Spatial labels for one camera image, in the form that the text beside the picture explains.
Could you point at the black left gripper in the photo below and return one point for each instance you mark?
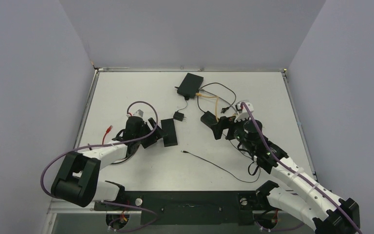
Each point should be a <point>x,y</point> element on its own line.
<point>153,138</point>

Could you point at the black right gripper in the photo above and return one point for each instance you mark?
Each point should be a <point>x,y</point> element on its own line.
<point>224,126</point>

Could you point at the small black labelled switch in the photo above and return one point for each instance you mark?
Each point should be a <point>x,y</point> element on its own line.
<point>168,126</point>

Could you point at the large black network switch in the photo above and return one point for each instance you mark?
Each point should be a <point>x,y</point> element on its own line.
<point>190,86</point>

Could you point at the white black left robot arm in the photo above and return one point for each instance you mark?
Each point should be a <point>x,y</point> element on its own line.
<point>77,180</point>

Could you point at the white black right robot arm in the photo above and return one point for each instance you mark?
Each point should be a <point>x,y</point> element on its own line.
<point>317,207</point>

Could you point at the black power adapter brick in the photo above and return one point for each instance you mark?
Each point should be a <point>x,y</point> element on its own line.
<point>208,119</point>

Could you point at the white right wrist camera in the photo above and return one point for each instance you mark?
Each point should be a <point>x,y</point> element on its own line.
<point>243,109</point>

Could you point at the small black wall adapter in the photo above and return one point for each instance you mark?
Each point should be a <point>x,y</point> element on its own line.
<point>178,116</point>

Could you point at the black mounting base plate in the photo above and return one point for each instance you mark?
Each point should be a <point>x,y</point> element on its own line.
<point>199,207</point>

